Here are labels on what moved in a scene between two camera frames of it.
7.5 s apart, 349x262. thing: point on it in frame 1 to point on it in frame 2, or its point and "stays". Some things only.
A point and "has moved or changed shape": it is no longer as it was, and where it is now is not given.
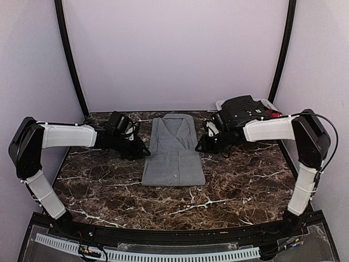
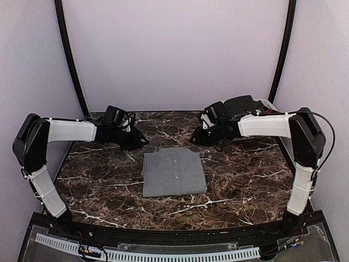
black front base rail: x=251 y=234 stays
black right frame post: x=287 y=36 stays
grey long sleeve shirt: x=174 y=160 has moved or changed shape
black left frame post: x=59 y=9 stays
